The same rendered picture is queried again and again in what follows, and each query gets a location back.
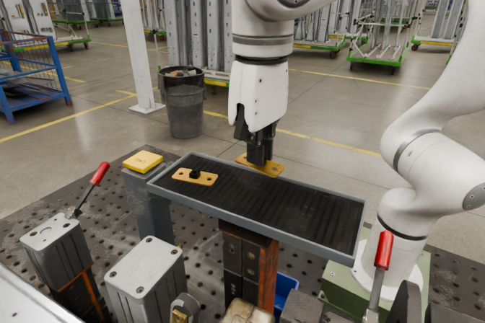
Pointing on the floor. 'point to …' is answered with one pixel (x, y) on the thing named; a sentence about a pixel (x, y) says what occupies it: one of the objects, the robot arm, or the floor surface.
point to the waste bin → (183, 99)
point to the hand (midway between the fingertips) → (259, 150)
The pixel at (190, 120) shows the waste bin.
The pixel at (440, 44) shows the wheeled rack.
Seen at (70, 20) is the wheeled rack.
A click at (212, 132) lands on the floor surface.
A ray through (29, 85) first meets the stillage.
